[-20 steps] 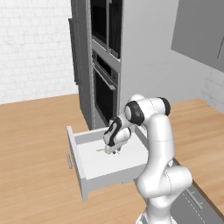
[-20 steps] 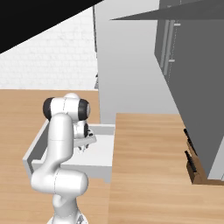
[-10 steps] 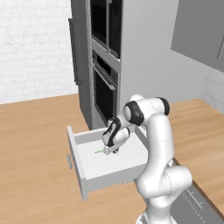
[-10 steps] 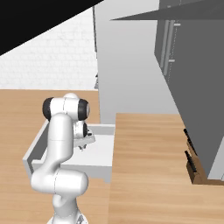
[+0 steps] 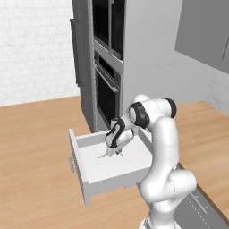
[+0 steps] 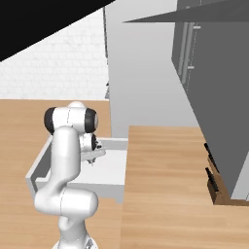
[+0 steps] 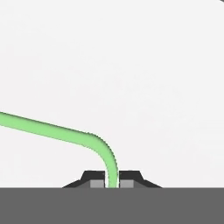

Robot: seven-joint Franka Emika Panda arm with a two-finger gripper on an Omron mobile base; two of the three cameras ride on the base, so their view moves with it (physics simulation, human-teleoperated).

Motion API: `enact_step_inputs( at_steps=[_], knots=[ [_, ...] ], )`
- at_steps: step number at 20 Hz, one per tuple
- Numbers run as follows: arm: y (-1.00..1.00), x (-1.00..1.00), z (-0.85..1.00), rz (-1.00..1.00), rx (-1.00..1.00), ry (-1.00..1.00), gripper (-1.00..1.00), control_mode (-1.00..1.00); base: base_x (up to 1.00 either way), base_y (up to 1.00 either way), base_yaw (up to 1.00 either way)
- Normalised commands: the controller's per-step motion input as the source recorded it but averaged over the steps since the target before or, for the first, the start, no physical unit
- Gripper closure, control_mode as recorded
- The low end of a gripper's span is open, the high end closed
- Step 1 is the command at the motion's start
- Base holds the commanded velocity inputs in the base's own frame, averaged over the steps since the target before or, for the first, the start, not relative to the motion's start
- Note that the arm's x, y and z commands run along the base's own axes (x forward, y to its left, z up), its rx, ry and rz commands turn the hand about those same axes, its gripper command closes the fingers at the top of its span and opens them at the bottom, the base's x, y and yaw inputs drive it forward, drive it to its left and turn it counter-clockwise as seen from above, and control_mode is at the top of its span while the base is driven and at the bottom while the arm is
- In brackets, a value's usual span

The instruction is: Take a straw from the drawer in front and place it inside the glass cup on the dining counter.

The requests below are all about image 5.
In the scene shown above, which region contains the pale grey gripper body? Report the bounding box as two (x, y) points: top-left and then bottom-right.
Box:
(106, 145), (124, 157)

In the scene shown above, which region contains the white open drawer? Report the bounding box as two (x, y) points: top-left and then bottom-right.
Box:
(68, 126), (155, 207)

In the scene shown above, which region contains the black built-in oven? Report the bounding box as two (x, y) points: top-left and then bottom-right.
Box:
(93, 49), (124, 130)

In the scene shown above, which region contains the grey tall oven cabinet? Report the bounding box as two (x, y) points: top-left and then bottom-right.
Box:
(72, 0), (126, 134)

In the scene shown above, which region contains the dark grey base cabinet front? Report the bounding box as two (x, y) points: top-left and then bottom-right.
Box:
(170, 163), (229, 229)

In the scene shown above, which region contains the black microwave oven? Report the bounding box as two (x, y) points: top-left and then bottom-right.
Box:
(91, 0), (126, 61)

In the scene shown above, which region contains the grey drawer handle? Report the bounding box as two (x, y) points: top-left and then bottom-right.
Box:
(68, 157), (76, 174)

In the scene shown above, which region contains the grey oven door handle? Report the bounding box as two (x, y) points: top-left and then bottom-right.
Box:
(93, 63), (120, 93)

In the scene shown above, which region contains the grey base cabinet handle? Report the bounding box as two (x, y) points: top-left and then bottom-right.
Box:
(190, 192), (208, 215)

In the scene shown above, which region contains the grey wall cupboard door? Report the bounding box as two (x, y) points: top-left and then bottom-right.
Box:
(174, 0), (229, 75)

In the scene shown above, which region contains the grey wall cupboard handle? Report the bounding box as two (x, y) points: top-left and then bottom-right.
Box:
(221, 35), (229, 62)

